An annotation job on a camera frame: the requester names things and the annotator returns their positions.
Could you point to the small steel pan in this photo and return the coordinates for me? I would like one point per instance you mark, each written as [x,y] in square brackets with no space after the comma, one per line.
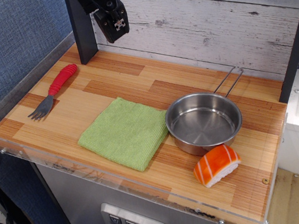
[199,122]

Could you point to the dark left vertical post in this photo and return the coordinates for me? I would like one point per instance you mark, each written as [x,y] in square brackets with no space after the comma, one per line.
[82,30]

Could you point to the green cloth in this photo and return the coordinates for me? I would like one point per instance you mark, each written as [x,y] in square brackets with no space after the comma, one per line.
[126,133]

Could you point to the dark right vertical post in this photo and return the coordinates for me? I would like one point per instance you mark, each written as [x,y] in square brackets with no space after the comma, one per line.
[291,70]

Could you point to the salmon nigiri sushi toy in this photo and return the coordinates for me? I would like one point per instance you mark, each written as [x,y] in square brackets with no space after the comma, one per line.
[216,164]

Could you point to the red handled metal fork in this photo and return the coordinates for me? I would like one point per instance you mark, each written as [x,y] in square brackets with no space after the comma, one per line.
[45,106]

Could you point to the dark vertical post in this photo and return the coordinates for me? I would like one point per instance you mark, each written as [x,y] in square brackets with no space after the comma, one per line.
[291,70]
[82,30]

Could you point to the clear acrylic edge guard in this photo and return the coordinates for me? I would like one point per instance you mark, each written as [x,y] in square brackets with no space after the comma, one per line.
[166,191]

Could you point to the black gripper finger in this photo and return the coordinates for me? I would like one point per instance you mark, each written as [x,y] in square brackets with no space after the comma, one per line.
[119,21]
[106,26]

